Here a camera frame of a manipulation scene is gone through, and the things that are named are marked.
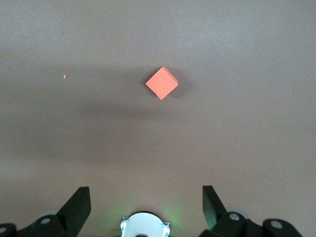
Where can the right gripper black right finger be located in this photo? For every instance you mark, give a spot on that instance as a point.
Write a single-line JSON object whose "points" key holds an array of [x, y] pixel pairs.
{"points": [[214, 212]]}

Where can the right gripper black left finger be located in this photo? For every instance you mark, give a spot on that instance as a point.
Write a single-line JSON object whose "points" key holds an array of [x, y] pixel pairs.
{"points": [[74, 209]]}

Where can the orange foam cube block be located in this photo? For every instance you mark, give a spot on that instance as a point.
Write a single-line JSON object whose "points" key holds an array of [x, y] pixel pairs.
{"points": [[160, 84]]}

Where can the brown table mat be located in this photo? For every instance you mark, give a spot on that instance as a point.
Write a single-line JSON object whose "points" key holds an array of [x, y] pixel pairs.
{"points": [[74, 135]]}

